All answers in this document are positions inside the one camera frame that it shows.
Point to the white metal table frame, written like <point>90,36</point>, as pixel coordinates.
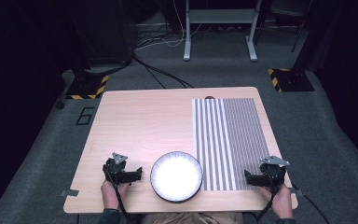
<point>220,15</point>

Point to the brown table grommet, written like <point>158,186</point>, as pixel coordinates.
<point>209,97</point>

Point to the person's right hand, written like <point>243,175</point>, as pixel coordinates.
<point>280,200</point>

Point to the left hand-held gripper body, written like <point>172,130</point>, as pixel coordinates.
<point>115,171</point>

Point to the grey striped placemat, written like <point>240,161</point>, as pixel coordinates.
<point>230,140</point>

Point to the person's left hand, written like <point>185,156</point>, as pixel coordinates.
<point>111,194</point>

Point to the dark equipment cabinet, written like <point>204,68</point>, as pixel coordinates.
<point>105,31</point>

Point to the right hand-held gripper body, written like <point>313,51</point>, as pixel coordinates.
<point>272,174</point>

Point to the black stand with hazard-striped base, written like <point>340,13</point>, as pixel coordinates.
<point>87,87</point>
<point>292,80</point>

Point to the small black round floor object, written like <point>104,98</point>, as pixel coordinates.
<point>59,105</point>

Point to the grey tape strip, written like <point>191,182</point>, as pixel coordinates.
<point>70,193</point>
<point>297,192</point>

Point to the white plate with dark rim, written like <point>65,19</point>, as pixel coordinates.
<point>176,176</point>

